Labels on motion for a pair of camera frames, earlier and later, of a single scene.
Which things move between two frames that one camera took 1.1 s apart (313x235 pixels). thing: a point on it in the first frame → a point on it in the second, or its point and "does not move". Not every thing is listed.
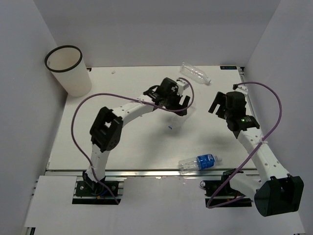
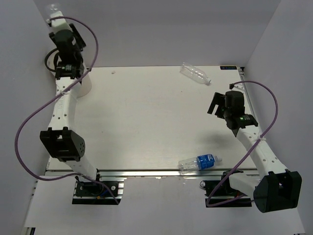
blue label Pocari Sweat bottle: x=198 y=163 does not move
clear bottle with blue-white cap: x=180 y=120 → x=53 y=8
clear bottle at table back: x=194 y=73 does not move
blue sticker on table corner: x=228 y=67 does not move
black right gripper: x=220 y=99 does not move
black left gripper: x=177 y=106 → x=78 y=37
